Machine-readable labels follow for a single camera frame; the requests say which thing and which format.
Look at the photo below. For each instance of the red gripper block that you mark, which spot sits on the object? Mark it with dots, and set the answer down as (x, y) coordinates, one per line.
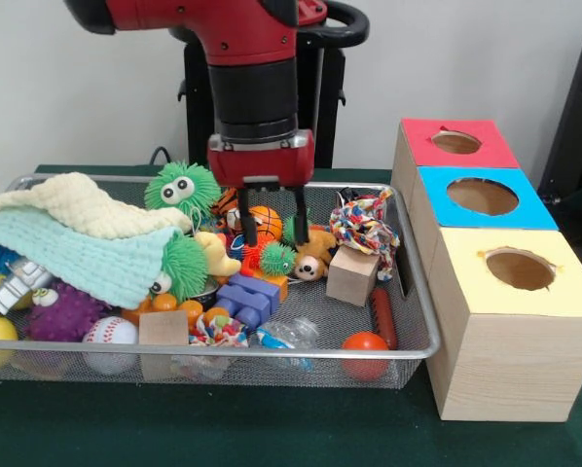
(262, 161)

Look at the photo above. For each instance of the tiger striped toy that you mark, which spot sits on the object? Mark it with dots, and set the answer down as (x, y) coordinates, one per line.
(228, 206)

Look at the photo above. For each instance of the brown plush toy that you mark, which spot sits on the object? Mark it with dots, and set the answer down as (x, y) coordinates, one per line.
(315, 255)

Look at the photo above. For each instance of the yellow duck plush toy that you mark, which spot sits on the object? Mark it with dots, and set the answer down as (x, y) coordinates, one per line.
(216, 255)

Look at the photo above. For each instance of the green spiky ball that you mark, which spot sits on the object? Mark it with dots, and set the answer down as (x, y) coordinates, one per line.
(182, 190)

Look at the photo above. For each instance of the multicoloured patterned cloth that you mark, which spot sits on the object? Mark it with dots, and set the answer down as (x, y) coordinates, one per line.
(216, 331)

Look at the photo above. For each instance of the cream knitted cloth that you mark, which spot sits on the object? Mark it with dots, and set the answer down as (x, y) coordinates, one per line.
(87, 206)

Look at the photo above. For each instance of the mint knitted cloth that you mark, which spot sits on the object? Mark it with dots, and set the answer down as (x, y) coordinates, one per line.
(77, 255)

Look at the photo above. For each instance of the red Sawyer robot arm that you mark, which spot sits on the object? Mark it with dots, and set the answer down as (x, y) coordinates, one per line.
(252, 58)

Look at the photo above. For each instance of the clear shallow mesh bin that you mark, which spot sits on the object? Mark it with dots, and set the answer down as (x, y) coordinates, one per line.
(408, 292)

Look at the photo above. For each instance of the wooden box with three holes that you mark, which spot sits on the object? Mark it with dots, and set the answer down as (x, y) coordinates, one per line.
(505, 360)

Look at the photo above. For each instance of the small orange basketball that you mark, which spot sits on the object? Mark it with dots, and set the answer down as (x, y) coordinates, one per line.
(270, 222)

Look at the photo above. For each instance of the red maraca rattle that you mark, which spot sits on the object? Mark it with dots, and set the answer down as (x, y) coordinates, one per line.
(367, 342)

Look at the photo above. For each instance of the white baseball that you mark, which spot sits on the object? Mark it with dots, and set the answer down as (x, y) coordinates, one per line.
(109, 333)

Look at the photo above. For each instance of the dark green tablecloth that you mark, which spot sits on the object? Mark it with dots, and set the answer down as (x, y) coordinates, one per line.
(272, 428)

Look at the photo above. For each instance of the purple monster toy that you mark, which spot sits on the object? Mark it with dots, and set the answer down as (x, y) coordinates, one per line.
(62, 311)

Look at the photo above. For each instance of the black panel stand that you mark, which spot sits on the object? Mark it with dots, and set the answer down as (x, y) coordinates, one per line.
(578, 126)

